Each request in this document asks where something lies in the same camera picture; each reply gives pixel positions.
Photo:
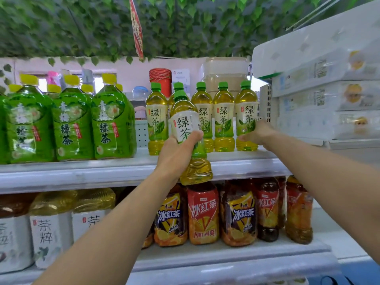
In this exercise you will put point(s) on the person's right forearm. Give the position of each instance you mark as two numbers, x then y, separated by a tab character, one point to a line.
326	181

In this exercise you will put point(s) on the row of large green bottles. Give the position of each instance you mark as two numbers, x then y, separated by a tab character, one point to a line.
71	124

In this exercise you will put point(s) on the iced tea bottle blue yellow label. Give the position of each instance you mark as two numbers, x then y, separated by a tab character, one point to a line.
239	219
147	240
171	219

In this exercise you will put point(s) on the beige stacked containers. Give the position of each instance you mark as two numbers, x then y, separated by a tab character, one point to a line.
225	71

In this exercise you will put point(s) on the blue lidded clear container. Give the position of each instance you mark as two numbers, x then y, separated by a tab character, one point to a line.
140	92

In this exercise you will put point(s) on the green tea bottle white label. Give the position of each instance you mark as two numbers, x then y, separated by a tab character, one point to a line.
185	121
156	121
223	121
203	112
246	106
175	93

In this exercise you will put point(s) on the person's right hand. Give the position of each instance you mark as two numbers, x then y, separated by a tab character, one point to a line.
262	135

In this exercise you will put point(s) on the green artificial leaf canopy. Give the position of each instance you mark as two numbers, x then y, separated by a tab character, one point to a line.
193	26

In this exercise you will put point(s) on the pink plastic item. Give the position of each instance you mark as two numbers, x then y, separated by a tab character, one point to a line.
53	77

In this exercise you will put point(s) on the iced tea bottle red label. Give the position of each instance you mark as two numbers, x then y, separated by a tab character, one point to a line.
203	216
299	213
267	210

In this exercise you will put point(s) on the white wrapped tissue pack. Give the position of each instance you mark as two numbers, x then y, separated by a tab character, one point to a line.
320	124
323	99
320	74
311	41

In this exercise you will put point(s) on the person's left forearm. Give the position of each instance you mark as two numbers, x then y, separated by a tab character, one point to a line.
118	228

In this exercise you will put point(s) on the person's left hand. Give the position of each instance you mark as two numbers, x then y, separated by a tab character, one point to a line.
172	157

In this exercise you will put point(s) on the red stacked cups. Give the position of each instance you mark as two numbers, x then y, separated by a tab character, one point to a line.
160	80

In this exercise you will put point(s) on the large dark tea bottle white label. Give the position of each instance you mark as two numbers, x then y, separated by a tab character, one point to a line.
13	237

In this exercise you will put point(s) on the white paper notice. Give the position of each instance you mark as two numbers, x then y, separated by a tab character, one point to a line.
181	76

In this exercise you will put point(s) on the large yellow tea bottle white label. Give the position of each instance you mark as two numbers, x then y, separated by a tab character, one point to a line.
89	213
50	231

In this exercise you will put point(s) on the person's right thumb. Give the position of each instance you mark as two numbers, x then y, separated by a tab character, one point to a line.
248	137

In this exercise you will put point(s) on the person's left thumb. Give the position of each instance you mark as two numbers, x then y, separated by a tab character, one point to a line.
191	137

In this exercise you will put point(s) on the red hanging sign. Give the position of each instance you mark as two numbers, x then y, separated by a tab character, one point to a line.
136	29

